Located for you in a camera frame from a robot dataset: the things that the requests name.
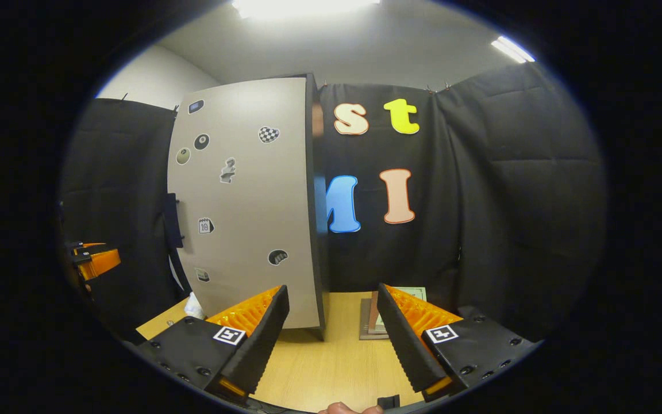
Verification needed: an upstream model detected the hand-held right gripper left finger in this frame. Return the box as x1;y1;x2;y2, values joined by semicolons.
136;285;290;403

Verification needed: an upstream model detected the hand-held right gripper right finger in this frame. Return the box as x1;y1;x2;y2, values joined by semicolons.
377;283;541;403

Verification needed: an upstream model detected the black cabinet door handle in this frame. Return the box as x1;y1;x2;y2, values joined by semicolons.
163;193;185;249

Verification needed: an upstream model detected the reddish brown book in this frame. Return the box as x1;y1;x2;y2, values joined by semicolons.
368;292;386;335

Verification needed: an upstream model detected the pale green book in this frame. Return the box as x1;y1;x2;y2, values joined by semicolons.
376;286;427;334

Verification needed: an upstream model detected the white plush toy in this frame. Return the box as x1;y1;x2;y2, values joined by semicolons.
183;292;208;320

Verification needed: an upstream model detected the black backdrop cloth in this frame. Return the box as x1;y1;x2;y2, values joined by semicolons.
58;62;607;346

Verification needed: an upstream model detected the narrow ceiling light panel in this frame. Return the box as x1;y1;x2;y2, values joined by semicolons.
491;36;536;64

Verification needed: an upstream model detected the large ceiling light panel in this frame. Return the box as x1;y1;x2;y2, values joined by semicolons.
230;0;380;19

